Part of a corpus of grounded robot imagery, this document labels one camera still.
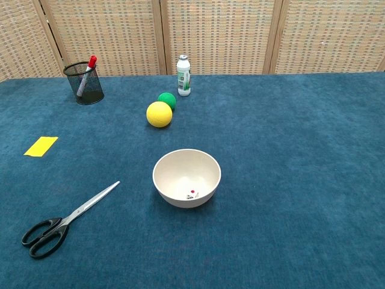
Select red capped white marker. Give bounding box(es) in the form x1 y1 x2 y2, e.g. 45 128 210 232
76 55 98 98

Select woven folding screen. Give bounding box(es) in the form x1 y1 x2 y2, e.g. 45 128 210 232
0 0 385 82

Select cream white bowl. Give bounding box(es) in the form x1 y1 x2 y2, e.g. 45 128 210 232
152 149 222 209

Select blue table mat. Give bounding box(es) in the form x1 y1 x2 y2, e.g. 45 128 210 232
0 70 385 289

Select black mesh pen holder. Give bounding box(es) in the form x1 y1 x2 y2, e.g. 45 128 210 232
63 61 105 106

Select black handled scissors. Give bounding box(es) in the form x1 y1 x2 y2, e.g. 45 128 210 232
20 181 121 260

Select yellow sticky note pad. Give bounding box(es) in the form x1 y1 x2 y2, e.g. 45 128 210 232
23 136 59 158

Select green ball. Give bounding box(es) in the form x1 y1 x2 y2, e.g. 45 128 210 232
157 92 177 112

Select yellow ball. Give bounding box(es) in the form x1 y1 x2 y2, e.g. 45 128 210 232
146 101 173 128

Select small white plastic bottle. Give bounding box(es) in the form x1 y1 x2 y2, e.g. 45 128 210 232
176 54 192 98

